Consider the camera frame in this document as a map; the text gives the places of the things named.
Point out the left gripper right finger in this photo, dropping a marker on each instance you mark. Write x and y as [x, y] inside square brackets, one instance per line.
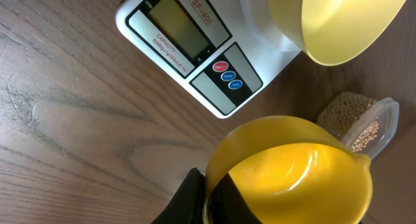
[228, 206]

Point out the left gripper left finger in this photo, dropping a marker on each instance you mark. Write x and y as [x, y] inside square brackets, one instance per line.
[186, 205]

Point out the yellow measuring scoop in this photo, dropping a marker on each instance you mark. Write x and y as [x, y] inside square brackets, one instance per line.
[290, 170]

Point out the white digital kitchen scale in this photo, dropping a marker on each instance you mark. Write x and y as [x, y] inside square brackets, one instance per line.
[223, 52]

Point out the yellow plastic bowl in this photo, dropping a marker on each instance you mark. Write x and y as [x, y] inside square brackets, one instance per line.
[332, 32]

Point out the soybeans pile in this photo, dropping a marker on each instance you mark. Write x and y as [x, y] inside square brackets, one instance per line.
[343, 112]

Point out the clear plastic bean container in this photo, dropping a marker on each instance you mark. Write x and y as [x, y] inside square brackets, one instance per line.
[386, 112]

